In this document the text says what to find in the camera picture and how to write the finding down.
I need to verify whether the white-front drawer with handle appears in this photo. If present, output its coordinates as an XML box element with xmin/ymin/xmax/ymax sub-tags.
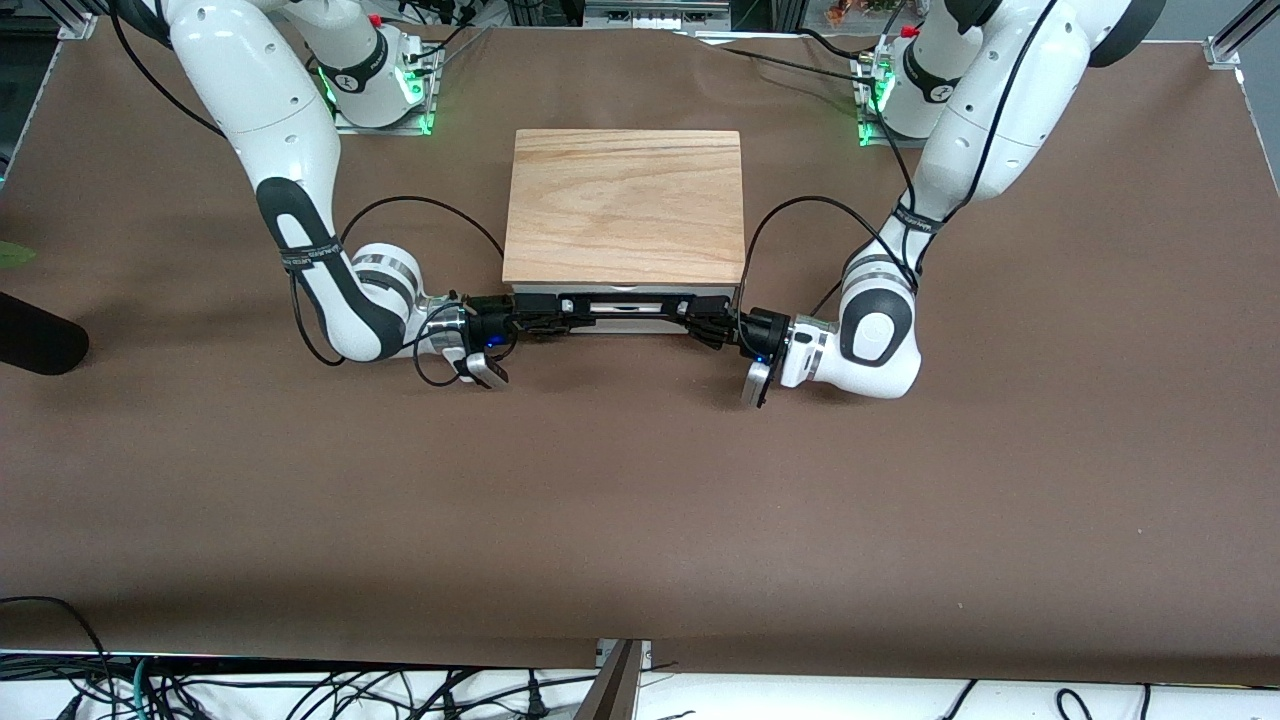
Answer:
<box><xmin>513</xmin><ymin>284</ymin><xmax>738</xmax><ymax>301</ymax></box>

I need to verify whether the black metal drawer handle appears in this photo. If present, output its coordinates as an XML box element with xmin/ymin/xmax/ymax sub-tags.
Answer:
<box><xmin>558</xmin><ymin>295</ymin><xmax>698</xmax><ymax>323</ymax></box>

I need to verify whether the wooden drawer cabinet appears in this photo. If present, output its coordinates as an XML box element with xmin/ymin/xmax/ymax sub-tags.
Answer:
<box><xmin>502</xmin><ymin>130</ymin><xmax>747</xmax><ymax>301</ymax></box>

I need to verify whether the brown table cover sheet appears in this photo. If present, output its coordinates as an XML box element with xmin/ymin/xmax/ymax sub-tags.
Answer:
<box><xmin>0</xmin><ymin>25</ymin><xmax>1280</xmax><ymax>686</ymax></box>

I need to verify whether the grey electronic device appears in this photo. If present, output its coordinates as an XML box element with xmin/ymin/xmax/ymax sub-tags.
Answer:
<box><xmin>583</xmin><ymin>0</ymin><xmax>733</xmax><ymax>31</ymax></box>

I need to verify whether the black cylindrical object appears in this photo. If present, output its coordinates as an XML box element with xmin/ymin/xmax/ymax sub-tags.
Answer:
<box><xmin>0</xmin><ymin>290</ymin><xmax>91</xmax><ymax>377</ymax></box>

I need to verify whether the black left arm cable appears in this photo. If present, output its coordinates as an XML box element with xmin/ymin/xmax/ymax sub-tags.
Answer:
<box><xmin>740</xmin><ymin>0</ymin><xmax>1061</xmax><ymax>321</ymax></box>

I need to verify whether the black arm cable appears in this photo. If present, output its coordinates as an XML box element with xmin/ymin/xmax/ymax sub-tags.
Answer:
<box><xmin>105</xmin><ymin>0</ymin><xmax>506</xmax><ymax>389</ymax></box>
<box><xmin>740</xmin><ymin>0</ymin><xmax>1061</xmax><ymax>321</ymax></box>

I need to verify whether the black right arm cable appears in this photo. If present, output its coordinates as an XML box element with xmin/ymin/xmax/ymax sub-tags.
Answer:
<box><xmin>105</xmin><ymin>0</ymin><xmax>506</xmax><ymax>389</ymax></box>

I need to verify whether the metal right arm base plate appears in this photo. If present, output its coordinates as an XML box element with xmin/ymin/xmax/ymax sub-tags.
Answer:
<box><xmin>330</xmin><ymin>42</ymin><xmax>443</xmax><ymax>136</ymax></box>

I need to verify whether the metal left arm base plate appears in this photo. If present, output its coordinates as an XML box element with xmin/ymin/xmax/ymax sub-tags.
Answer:
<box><xmin>855</xmin><ymin>50</ymin><xmax>929</xmax><ymax>151</ymax></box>

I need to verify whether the black cable on table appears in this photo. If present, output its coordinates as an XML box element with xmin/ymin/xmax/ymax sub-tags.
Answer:
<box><xmin>690</xmin><ymin>28</ymin><xmax>886</xmax><ymax>83</ymax></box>

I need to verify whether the dark slanted post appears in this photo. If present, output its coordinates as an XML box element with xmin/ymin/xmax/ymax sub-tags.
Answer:
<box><xmin>588</xmin><ymin>640</ymin><xmax>643</xmax><ymax>720</ymax></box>

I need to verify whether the black looped cable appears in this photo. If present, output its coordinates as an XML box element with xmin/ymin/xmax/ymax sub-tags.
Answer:
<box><xmin>0</xmin><ymin>596</ymin><xmax>116</xmax><ymax>720</ymax></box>

